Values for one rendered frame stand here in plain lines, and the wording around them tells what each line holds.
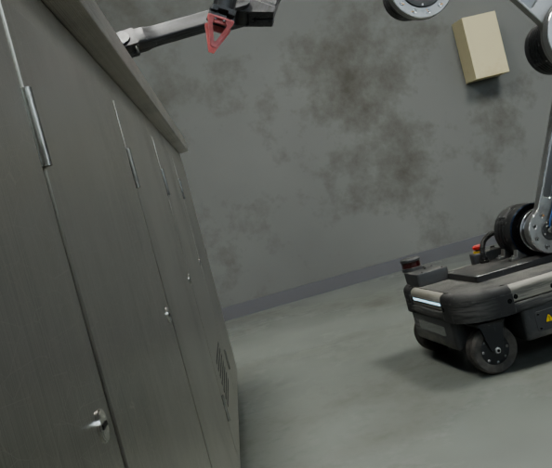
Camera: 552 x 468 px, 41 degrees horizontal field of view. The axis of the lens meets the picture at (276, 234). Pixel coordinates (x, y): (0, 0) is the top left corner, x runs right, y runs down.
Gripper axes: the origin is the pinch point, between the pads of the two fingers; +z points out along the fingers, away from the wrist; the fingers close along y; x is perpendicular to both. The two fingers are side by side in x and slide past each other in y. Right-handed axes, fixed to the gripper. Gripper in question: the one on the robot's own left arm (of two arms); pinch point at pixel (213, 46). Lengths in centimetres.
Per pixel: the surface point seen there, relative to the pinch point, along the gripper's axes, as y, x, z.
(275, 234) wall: -247, 71, 32
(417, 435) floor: 22, 70, 81
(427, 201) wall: -247, 160, -13
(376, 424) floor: 6, 65, 83
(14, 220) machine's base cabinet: 146, -12, 52
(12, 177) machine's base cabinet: 144, -13, 49
